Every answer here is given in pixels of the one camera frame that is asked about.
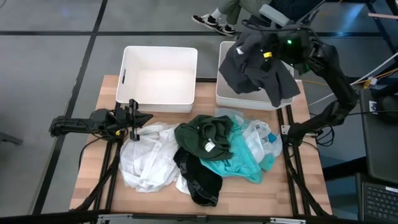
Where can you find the dark grey garment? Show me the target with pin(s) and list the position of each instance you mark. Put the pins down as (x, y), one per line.
(258, 77)

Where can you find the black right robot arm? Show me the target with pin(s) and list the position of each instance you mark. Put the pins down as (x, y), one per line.
(339, 81)

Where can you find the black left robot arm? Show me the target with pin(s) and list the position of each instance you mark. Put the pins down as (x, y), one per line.
(71, 123)

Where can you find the dark green garment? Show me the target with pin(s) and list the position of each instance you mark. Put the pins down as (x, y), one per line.
(199, 133)

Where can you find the black shorts with logo waistband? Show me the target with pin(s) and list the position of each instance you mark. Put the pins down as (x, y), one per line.
(202, 183)

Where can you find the silver mounting plate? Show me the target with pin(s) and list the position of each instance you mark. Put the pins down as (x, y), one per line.
(285, 129)

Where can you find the white perforated plastic bin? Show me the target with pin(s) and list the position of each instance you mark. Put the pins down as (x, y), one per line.
(236, 96)

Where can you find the grey stand leg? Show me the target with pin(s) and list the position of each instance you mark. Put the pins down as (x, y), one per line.
(11, 138)

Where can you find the light grey padded bar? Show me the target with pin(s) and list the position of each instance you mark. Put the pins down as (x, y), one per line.
(273, 15)

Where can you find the small bright blue cloth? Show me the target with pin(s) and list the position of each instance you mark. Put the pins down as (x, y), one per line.
(272, 137)

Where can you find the tan wooden bar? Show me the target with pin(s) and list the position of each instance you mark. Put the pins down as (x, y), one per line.
(384, 16)

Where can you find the teal garment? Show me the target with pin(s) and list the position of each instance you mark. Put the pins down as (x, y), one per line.
(239, 158)

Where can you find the white shirt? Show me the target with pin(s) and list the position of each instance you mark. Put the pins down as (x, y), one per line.
(149, 161)

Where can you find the white bin with red handwriting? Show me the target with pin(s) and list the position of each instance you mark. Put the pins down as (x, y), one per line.
(161, 84)

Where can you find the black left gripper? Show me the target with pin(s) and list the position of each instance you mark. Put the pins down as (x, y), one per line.
(124, 118)

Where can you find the black laptop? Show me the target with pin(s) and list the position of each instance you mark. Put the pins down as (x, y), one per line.
(381, 203)

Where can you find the pale blue-white garment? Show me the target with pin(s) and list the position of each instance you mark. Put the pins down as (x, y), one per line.
(258, 137)

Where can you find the silver metal bracket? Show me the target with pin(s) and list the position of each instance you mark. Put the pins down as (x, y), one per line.
(115, 219)
(287, 221)

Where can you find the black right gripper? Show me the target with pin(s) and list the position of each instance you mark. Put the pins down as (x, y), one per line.
(280, 46)

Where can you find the black domed object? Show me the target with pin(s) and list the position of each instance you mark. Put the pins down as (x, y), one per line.
(388, 107)

